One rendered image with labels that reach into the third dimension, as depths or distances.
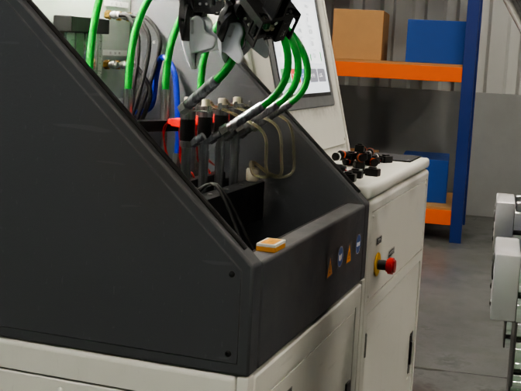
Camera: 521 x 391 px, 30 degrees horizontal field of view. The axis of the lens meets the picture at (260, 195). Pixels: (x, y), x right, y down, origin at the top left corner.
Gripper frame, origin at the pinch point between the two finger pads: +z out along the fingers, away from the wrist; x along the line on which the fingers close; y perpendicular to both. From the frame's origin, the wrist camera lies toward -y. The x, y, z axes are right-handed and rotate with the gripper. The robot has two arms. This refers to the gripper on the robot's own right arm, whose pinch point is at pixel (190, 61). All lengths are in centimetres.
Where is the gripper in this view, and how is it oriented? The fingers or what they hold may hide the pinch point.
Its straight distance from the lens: 172.3
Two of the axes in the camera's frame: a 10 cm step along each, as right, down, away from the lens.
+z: -0.5, 9.9, 1.5
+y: 9.4, 0.9, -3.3
